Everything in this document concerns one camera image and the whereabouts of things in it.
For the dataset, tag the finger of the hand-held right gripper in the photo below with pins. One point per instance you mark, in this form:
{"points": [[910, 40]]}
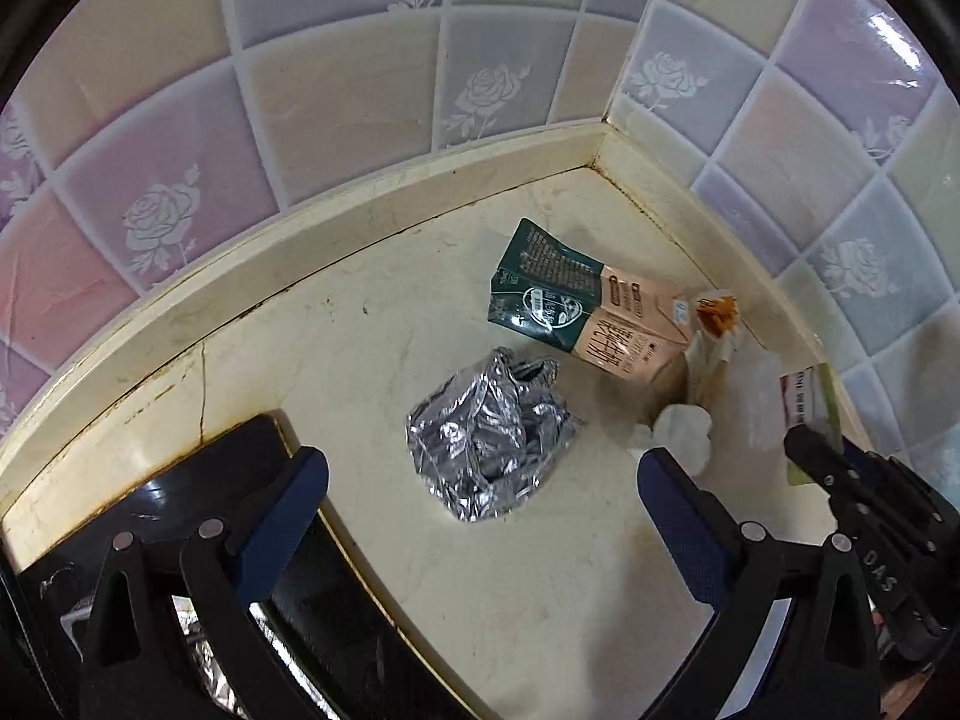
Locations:
{"points": [[814, 454], [874, 465]]}

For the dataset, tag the green beige drink carton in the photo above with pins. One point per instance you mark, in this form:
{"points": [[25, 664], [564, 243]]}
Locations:
{"points": [[592, 307]]}

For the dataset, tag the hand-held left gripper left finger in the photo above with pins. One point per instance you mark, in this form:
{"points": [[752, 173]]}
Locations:
{"points": [[285, 517]]}

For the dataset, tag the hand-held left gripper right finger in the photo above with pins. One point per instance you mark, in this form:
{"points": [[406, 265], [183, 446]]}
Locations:
{"points": [[682, 532]]}

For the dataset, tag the black glass gas stove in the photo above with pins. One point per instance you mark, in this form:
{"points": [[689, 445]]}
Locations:
{"points": [[187, 476]]}

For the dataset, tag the foil wad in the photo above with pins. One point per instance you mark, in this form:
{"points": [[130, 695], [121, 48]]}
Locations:
{"points": [[480, 442]]}

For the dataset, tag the foil burner tray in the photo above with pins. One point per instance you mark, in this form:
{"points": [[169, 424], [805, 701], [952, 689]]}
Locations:
{"points": [[196, 652]]}

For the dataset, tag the green white packet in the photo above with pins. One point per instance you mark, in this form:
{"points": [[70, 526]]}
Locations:
{"points": [[814, 397]]}

